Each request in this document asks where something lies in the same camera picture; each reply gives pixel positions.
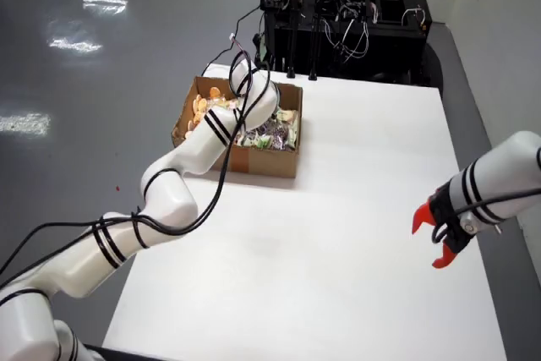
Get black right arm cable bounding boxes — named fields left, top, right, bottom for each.
left=430, top=147, right=541, bottom=244

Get black tripod legs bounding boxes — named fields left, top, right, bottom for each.
left=285, top=0, right=339, bottom=82

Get long black floor cable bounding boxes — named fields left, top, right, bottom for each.
left=201, top=2, right=265, bottom=79

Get black equipment cabinet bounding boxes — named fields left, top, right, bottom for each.
left=264, top=0, right=433, bottom=83

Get white wire loop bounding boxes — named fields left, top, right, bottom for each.
left=401, top=4, right=426, bottom=27

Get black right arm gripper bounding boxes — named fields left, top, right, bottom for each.
left=412, top=186, right=479, bottom=270

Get black left arm cable bundle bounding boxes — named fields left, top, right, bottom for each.
left=0, top=33, right=280, bottom=290

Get brown cardboard box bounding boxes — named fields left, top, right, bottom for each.
left=171, top=76, right=304, bottom=179

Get white wire bundle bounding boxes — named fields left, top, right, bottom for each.
left=323, top=0, right=373, bottom=61

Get chocolate sprinkle round cookie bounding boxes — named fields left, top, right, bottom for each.
left=270, top=123, right=297, bottom=150

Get dark grey rounded platform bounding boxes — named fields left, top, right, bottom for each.
left=371, top=37, right=445, bottom=90

